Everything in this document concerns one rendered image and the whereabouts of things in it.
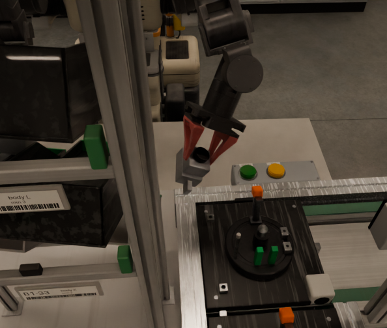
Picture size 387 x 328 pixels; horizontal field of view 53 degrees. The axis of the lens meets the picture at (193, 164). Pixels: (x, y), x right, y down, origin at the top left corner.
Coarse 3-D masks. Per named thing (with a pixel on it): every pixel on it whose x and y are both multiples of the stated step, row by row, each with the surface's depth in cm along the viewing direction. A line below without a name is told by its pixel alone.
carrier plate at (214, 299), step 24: (216, 216) 86; (240, 216) 86; (288, 216) 86; (216, 240) 82; (312, 240) 82; (216, 264) 78; (312, 264) 78; (216, 288) 75; (240, 288) 75; (264, 288) 75; (288, 288) 75
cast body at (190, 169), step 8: (192, 152) 71; (200, 152) 71; (208, 152) 73; (176, 160) 76; (184, 160) 72; (192, 160) 70; (200, 160) 70; (208, 160) 72; (176, 168) 75; (184, 168) 71; (192, 168) 70; (200, 168) 71; (208, 168) 71; (176, 176) 74; (184, 176) 72; (192, 176) 73; (200, 176) 73; (184, 184) 74; (192, 184) 74; (184, 192) 73
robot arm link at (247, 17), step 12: (252, 24) 65; (204, 36) 65; (204, 48) 68; (228, 48) 61; (240, 48) 58; (228, 60) 59; (240, 60) 58; (252, 60) 58; (228, 72) 59; (240, 72) 59; (252, 72) 59; (228, 84) 60; (240, 84) 59; (252, 84) 60
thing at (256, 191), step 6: (252, 186) 80; (258, 186) 79; (252, 192) 79; (258, 192) 78; (258, 198) 78; (258, 204) 80; (252, 210) 82; (258, 210) 81; (252, 216) 82; (258, 216) 81
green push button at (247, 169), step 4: (240, 168) 96; (244, 168) 96; (248, 168) 96; (252, 168) 96; (240, 172) 95; (244, 172) 95; (248, 172) 95; (252, 172) 95; (244, 176) 95; (248, 176) 94; (252, 176) 95
